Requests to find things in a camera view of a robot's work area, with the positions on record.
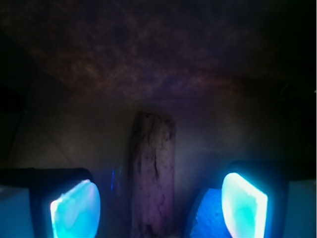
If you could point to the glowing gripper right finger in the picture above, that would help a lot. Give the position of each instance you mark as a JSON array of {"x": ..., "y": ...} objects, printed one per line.
[{"x": 270, "y": 199}]

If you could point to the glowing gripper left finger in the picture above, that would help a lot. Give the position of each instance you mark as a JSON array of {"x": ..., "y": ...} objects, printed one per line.
[{"x": 48, "y": 203}]

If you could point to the blue sponge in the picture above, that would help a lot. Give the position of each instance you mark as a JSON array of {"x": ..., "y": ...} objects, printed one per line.
[{"x": 205, "y": 218}]

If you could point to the brown paper bag bin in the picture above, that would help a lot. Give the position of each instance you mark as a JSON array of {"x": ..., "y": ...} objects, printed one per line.
[{"x": 238, "y": 78}]

